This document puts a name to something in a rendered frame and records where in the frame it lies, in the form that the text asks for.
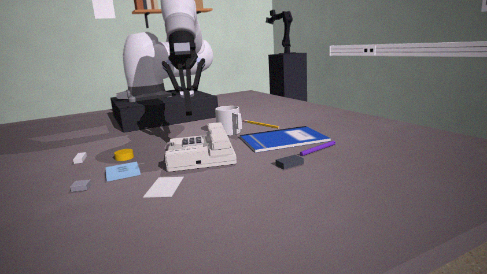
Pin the white telephone handset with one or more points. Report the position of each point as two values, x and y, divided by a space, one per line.
219 138

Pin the white rectangular sheet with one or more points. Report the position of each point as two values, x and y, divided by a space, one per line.
164 187

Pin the yellow short cylinder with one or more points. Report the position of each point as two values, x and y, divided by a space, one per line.
124 154

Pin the white mug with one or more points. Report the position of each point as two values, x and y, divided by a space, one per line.
230 119

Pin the blue notebook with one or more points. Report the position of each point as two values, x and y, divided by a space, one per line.
283 138

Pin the light blue sticky note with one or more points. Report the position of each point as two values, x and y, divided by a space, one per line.
122 171

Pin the purple cylinder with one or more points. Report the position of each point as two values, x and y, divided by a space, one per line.
311 150

